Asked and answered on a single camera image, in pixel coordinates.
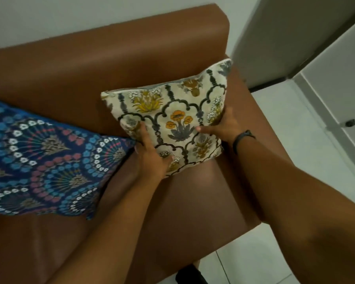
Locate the person's right hand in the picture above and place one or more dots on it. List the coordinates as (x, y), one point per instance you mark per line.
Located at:
(229, 128)

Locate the person's left hand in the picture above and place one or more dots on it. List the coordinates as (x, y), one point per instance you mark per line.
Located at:
(152, 162)

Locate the person's left fingers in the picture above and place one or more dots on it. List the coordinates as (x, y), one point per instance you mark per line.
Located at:
(145, 134)

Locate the person's right thumb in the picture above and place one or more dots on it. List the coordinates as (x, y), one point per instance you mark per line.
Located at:
(208, 129)

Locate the white floral cushion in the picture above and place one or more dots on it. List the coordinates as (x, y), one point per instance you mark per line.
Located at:
(177, 115)

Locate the person's right forearm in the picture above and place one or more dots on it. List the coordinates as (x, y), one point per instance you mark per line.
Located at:
(298, 218)

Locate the person's left forearm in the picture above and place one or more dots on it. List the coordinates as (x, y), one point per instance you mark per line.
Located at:
(112, 233)

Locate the black wristband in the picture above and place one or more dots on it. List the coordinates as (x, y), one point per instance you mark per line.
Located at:
(242, 137)

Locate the brown leather sofa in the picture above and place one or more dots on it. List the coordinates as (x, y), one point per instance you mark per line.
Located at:
(77, 73)

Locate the blue patterned cushion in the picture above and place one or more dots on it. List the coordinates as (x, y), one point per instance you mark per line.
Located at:
(41, 162)

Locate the grey door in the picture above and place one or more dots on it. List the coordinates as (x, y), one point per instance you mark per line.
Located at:
(290, 35)

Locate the black door stopper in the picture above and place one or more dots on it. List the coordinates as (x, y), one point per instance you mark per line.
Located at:
(351, 123)

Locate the black sofa leg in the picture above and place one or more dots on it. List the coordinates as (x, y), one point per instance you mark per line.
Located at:
(192, 275)

